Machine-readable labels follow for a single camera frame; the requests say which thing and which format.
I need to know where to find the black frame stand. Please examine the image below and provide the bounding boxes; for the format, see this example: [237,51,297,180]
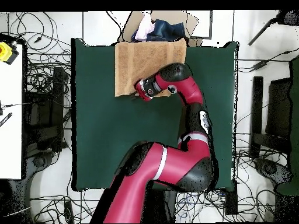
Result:
[23,66,72,153]

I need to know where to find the black floor cable tangle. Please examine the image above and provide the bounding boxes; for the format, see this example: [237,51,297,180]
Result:
[8,11,72,94]
[175,149,281,222]
[30,195,101,224]

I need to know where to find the black cable with adapter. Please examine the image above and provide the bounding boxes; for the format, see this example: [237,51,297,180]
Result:
[238,47,299,73]

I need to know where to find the black tripod leg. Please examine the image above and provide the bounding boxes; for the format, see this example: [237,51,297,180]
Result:
[248,10,299,46]

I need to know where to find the black stand base with caster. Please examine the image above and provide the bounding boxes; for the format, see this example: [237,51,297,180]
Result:
[24,150,60,183]
[254,157,293,187]

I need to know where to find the pink garment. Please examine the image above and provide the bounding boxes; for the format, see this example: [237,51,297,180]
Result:
[134,11,156,43]

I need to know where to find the orange terry towel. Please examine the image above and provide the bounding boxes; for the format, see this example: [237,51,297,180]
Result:
[114,37,187,98]

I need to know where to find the brown cardboard box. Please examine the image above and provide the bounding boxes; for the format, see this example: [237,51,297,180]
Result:
[117,10,204,47]

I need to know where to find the black flat tool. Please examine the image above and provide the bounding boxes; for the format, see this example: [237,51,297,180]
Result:
[0,112,13,128]

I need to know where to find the white desk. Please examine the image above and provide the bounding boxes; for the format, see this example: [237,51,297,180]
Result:
[0,44,24,180]

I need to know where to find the dark green table cloth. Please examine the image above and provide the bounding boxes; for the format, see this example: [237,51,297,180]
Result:
[71,38,239,192]

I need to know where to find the green cloth covered table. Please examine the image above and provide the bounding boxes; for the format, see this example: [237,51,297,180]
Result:
[276,55,299,197]

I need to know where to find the blue denim jeans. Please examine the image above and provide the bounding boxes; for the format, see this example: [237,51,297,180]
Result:
[130,19,190,43]

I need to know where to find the yellow emergency stop button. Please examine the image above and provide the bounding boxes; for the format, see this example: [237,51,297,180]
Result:
[0,41,20,65]

